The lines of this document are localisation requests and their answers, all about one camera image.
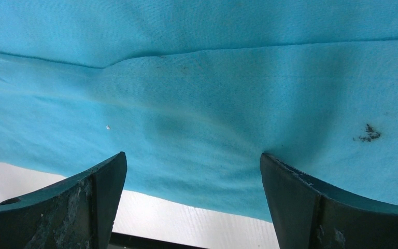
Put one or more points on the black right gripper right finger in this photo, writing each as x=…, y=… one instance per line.
x=310, y=213

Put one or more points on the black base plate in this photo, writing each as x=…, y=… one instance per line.
x=120, y=241

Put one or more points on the turquoise t-shirt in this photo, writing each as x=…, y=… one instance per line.
x=195, y=91

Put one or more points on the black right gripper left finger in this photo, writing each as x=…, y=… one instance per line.
x=77, y=212

